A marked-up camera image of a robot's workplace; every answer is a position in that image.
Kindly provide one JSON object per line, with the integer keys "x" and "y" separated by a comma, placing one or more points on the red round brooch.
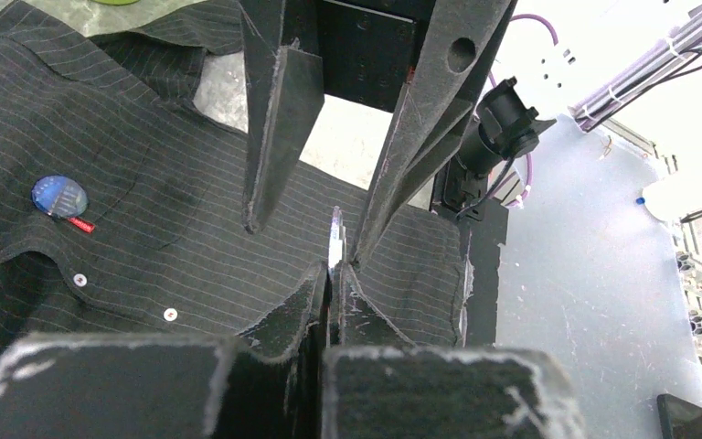
{"x": 337, "y": 240}

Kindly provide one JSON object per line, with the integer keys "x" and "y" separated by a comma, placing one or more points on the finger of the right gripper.
{"x": 433, "y": 110}
{"x": 285, "y": 94}

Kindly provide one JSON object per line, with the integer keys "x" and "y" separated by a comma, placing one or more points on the black pinstriped shirt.
{"x": 160, "y": 246}

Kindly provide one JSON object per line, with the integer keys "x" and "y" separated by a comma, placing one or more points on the white round badge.
{"x": 59, "y": 197}

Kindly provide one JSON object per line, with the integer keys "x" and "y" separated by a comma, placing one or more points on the green plastic basin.
{"x": 115, "y": 2}

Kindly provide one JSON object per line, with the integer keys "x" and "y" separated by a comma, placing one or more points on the black base beam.
{"x": 481, "y": 243}

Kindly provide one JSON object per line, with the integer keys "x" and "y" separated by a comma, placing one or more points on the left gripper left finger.
{"x": 263, "y": 383}

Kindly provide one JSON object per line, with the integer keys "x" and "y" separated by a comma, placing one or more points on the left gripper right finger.
{"x": 377, "y": 385}

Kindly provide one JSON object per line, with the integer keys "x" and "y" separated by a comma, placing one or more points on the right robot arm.
{"x": 502, "y": 127}

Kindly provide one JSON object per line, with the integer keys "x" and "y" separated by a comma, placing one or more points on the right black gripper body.
{"x": 368, "y": 48}

